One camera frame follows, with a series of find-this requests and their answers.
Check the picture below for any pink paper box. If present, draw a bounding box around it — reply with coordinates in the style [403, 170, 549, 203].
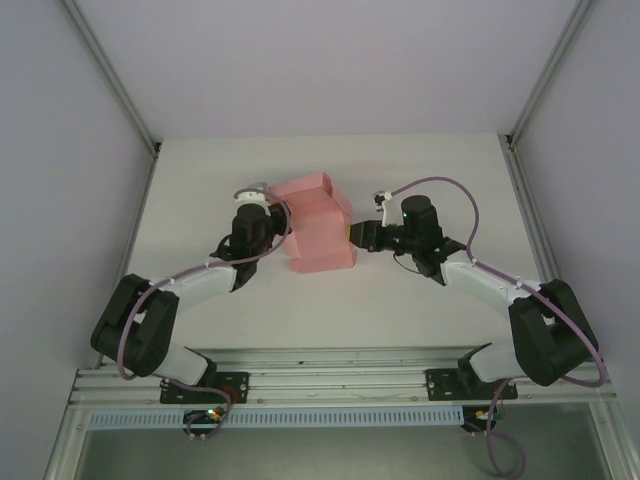
[272, 172, 357, 275]

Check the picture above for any small circuit board with leds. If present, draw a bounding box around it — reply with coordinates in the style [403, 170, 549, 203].
[183, 407, 227, 427]
[462, 407, 505, 434]

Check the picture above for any aluminium table side rail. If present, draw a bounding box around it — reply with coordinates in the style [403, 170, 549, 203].
[97, 142, 162, 371]
[501, 133, 586, 361]

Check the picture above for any aluminium mounting rail beam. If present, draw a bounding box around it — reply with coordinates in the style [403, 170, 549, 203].
[69, 344, 615, 407]

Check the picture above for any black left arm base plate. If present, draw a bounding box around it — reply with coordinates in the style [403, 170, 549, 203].
[158, 371, 251, 405]

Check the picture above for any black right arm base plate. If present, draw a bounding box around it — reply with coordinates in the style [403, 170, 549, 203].
[423, 368, 520, 402]

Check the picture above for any light blue slotted cable duct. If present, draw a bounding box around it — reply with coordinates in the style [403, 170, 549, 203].
[85, 405, 465, 430]

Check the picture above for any aluminium frame post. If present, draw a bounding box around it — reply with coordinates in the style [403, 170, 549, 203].
[60, 0, 162, 157]
[503, 0, 600, 151]

